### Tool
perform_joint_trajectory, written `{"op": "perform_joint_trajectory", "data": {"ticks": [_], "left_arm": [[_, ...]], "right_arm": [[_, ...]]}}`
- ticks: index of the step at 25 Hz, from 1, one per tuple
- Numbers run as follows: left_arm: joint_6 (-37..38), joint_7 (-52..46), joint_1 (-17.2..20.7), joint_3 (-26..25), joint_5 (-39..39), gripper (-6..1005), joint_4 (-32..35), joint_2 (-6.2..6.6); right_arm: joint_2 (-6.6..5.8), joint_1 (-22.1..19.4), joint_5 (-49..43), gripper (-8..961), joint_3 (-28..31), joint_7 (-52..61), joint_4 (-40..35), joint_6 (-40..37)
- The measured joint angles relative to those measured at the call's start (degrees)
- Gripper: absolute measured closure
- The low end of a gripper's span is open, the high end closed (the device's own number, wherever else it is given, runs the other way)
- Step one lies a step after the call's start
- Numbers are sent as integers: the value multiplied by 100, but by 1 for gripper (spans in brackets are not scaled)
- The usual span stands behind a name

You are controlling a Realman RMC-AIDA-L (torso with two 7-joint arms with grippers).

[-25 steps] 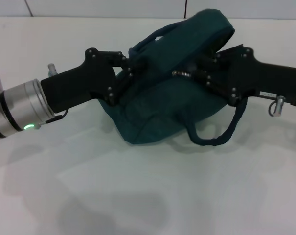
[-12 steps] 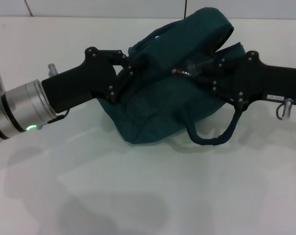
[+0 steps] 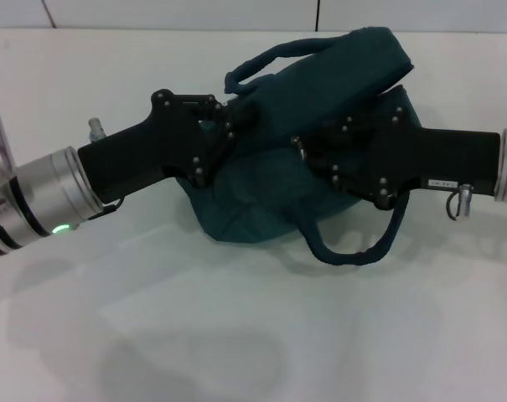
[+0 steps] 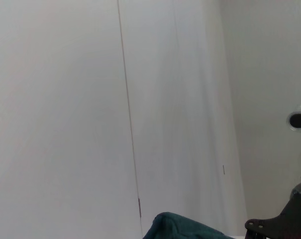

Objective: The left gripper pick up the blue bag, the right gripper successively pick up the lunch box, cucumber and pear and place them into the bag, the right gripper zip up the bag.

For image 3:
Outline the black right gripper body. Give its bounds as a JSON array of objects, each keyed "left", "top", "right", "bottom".
[{"left": 372, "top": 106, "right": 502, "bottom": 211}]

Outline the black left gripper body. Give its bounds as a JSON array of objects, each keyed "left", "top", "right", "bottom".
[{"left": 76, "top": 88, "right": 221, "bottom": 207}]

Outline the dark teal insulated lunch bag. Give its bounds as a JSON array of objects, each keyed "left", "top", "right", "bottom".
[{"left": 175, "top": 25, "right": 424, "bottom": 267}]

